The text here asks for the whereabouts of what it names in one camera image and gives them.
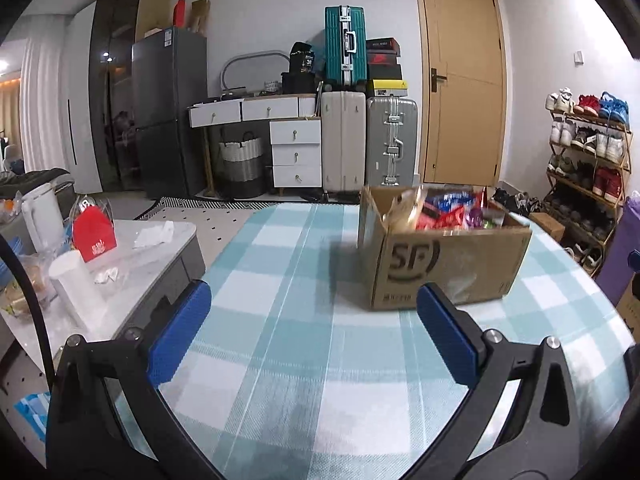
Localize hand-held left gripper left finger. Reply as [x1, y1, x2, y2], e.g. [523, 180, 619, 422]
[46, 280, 226, 480]

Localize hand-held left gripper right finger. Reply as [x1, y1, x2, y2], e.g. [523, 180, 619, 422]
[400, 282, 596, 480]

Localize large red snack packet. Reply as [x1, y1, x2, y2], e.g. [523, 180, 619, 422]
[415, 205, 468, 231]

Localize clear yellow cake packet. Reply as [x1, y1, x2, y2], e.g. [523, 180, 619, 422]
[380, 187, 426, 233]

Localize blue snack packet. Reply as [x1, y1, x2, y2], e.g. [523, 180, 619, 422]
[425, 190, 476, 211]

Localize white side table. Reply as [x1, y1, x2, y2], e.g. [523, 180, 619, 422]
[0, 220, 207, 376]

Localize white tissue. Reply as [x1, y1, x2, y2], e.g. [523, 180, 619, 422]
[132, 221, 175, 250]

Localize teal checked tablecloth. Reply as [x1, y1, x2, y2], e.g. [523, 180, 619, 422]
[112, 202, 636, 480]

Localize white cup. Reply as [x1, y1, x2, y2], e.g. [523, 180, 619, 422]
[48, 250, 108, 331]

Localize red gift box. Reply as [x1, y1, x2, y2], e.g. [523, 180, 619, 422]
[71, 208, 118, 264]

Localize small brown cardboard box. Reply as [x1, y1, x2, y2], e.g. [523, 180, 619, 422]
[528, 211, 566, 243]

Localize pile of shoes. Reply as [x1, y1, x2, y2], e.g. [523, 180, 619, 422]
[492, 187, 546, 218]

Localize clear plastic food bag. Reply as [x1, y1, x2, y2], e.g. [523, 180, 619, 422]
[0, 255, 58, 318]

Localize woven laundry basket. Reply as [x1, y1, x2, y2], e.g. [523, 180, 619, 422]
[217, 131, 265, 200]

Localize white kettle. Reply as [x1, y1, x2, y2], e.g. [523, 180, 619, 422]
[19, 182, 66, 256]

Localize purple bag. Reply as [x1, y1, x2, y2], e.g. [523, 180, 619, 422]
[592, 195, 640, 293]

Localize wooden door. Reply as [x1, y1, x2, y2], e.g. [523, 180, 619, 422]
[412, 0, 508, 188]

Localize dark cloth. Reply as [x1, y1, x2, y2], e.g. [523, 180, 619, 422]
[0, 167, 76, 201]

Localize white drawer desk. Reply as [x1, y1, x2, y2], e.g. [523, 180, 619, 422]
[187, 94, 323, 196]

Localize cream suitcase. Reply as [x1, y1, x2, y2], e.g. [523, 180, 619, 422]
[320, 91, 367, 196]

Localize silver suitcase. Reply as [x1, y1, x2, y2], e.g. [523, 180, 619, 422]
[365, 96, 419, 188]

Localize dark glass wardrobe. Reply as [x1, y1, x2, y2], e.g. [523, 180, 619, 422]
[89, 0, 173, 193]

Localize grey refrigerator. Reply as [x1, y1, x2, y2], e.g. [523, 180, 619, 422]
[131, 26, 208, 200]

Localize yellow and black shoe box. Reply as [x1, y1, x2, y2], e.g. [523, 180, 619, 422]
[370, 79, 408, 98]

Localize white sneakers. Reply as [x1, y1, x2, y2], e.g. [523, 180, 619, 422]
[544, 87, 575, 113]

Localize wooden shoe rack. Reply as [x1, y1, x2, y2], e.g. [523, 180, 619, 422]
[542, 110, 633, 278]

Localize white curtain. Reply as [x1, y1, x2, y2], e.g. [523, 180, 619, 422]
[20, 20, 71, 173]

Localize red sneakers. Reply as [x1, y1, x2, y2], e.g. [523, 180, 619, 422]
[572, 94, 601, 116]

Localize oval framed mirror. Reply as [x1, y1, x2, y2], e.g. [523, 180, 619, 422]
[220, 50, 288, 96]

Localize black storage box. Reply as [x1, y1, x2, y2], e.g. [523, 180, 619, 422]
[281, 71, 321, 95]

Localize blue sneakers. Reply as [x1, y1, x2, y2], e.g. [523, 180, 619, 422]
[597, 91, 631, 126]

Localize teal suitcase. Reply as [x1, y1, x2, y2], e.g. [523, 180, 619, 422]
[324, 6, 368, 87]

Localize black paper bag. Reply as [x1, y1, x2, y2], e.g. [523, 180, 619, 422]
[288, 41, 316, 75]

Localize brown paper bag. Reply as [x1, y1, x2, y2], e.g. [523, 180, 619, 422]
[191, 0, 212, 36]

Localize black cable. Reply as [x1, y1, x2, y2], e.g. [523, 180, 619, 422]
[0, 232, 56, 396]

